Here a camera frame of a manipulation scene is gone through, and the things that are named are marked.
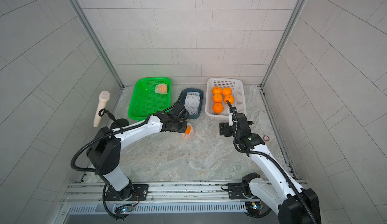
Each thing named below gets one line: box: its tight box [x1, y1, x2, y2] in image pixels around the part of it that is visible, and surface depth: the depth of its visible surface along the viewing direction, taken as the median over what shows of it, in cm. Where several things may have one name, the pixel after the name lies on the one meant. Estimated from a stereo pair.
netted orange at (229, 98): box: [224, 94, 235, 105], surface depth 107 cm
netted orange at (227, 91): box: [221, 86, 233, 96], surface depth 111 cm
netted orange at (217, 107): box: [212, 101, 224, 114], surface depth 101 cm
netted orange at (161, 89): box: [154, 83, 168, 95], surface depth 111 cm
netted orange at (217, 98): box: [212, 93, 224, 103], surface depth 106 cm
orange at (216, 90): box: [212, 86, 223, 95], surface depth 110 cm
